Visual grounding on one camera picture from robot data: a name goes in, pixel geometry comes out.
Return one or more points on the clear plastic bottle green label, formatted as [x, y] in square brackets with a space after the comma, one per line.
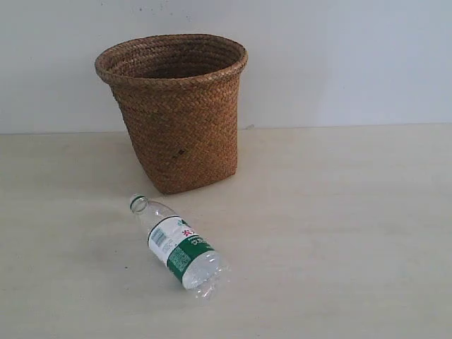
[191, 259]

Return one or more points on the brown woven wicker basket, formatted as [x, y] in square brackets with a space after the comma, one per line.
[178, 96]

